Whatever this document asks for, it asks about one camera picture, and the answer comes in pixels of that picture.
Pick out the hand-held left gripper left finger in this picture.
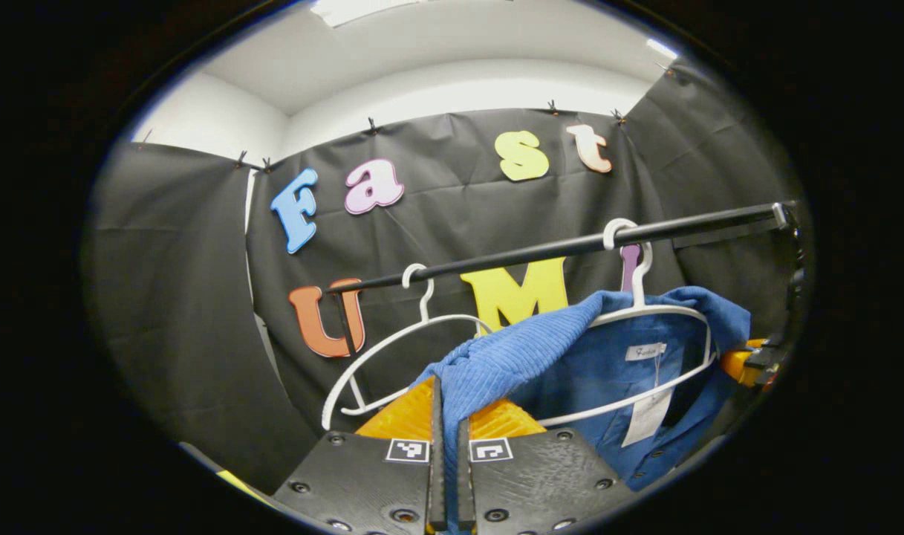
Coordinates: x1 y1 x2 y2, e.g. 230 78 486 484
272 375 448 535

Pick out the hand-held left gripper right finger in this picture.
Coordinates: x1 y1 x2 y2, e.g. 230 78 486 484
455 398 637 535

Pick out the blue corduroy shirt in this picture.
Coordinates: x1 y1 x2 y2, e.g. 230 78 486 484
409 286 753 535

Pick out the white plastic hanger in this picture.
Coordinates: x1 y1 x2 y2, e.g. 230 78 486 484
322 262 497 432
537 217 720 428

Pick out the black clothes rack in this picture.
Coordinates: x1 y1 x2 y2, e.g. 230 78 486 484
325 199 803 357

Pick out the black backdrop cloth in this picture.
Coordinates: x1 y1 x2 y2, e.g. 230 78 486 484
84 56 805 495

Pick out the row of black cloth clips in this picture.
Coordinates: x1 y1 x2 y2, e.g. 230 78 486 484
141 63 675 172

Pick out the large ceiling light panel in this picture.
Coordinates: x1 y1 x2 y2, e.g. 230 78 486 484
310 0 423 27

